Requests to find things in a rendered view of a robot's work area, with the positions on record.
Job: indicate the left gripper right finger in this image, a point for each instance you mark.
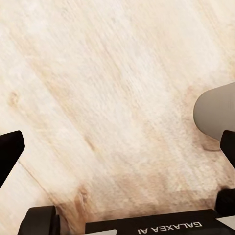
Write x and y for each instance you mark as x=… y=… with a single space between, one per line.
x=227 y=145

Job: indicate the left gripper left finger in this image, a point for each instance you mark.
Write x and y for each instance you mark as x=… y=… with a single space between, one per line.
x=11 y=147

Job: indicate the trash can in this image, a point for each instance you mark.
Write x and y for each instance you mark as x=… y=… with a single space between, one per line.
x=214 y=111

